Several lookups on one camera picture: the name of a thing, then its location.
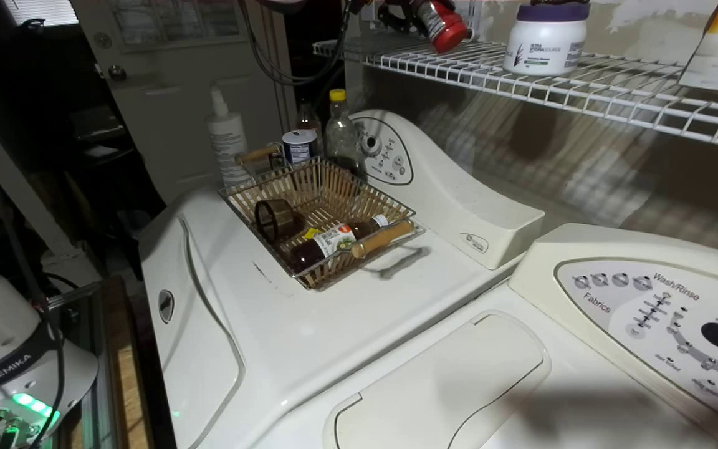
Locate wooden platform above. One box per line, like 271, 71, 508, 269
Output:
94, 278, 155, 449

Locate white board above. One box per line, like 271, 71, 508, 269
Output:
0, 0, 80, 31

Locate brown bottle with label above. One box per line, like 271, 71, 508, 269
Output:
278, 223, 360, 271

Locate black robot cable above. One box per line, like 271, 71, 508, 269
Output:
238, 0, 345, 87

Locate grey metal beam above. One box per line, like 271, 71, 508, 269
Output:
0, 84, 99, 290

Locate white jar purple lid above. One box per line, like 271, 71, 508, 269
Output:
504, 0, 590, 78

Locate dark bottle white cap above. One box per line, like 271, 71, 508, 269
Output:
344, 209, 395, 243

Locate white washing machine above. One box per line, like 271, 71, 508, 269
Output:
137, 107, 547, 449

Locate dark round jar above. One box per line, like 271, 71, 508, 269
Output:
254, 197, 307, 244

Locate clear bottle yellow cap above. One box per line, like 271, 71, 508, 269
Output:
323, 84, 369, 182

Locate white wire shelf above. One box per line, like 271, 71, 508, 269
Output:
309, 36, 718, 158

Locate wire basket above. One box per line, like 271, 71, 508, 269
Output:
216, 143, 423, 293

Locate white lotion bottle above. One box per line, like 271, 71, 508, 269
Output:
205, 84, 252, 190

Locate red container with label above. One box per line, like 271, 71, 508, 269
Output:
418, 0, 471, 54

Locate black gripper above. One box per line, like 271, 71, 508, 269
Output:
345, 0, 438, 37

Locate amber bottle black cap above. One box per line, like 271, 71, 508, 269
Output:
294, 97, 327, 139

